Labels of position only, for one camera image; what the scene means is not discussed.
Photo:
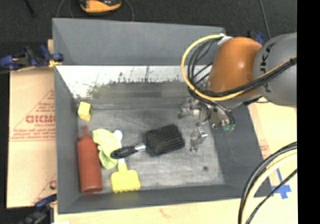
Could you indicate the red-brown squeeze bottle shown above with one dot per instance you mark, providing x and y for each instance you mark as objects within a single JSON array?
[{"x": 88, "y": 165}]

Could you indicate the brown cardboard board, red print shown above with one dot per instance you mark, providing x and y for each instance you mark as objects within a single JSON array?
[{"x": 30, "y": 155}]

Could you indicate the black hairbrush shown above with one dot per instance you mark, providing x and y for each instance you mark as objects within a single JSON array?
[{"x": 165, "y": 139}]

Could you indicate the yellow-green cloth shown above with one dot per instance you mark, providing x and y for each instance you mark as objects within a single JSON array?
[{"x": 105, "y": 143}]

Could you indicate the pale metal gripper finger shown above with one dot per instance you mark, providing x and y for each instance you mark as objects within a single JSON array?
[
  {"x": 197, "y": 139},
  {"x": 188, "y": 110}
]

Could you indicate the yellow sponge block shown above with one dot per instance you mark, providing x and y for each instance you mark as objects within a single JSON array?
[{"x": 84, "y": 111}]

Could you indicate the grey metal bin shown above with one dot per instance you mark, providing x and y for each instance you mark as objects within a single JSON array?
[{"x": 155, "y": 43}]

